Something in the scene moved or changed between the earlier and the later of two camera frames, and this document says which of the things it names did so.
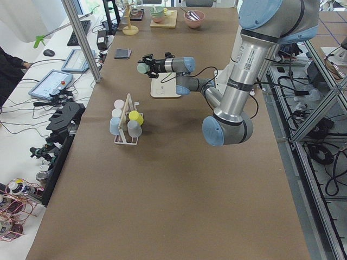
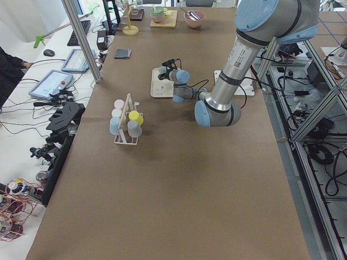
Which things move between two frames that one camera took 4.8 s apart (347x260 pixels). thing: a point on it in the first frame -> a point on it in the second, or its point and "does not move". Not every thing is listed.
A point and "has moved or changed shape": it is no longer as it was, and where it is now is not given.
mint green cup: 143,67 has moved or changed shape
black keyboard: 73,40 does not move
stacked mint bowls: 158,14 does not move
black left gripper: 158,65 -> 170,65
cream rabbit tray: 164,86 does not move
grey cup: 134,128 does not move
